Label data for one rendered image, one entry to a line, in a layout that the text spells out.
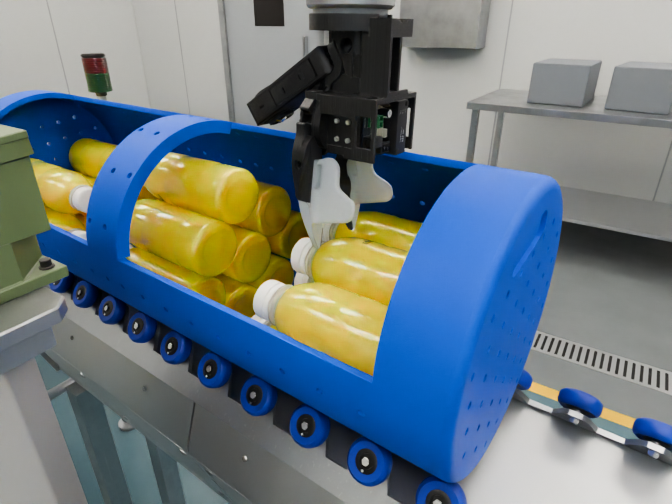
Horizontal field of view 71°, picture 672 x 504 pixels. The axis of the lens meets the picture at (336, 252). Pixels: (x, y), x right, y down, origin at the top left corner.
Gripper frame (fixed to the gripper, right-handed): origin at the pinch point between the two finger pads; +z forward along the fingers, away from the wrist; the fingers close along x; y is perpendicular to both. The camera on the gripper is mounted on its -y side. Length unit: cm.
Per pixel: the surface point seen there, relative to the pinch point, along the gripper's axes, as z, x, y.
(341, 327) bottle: 2.7, -11.2, 9.6
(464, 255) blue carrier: -4.9, -8.0, 17.6
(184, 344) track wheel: 17.9, -8.6, -16.6
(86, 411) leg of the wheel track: 58, -6, -61
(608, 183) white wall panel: 81, 338, -3
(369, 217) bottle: 0.3, 5.2, 1.7
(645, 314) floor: 112, 218, 39
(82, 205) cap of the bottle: 5.8, -5.4, -42.2
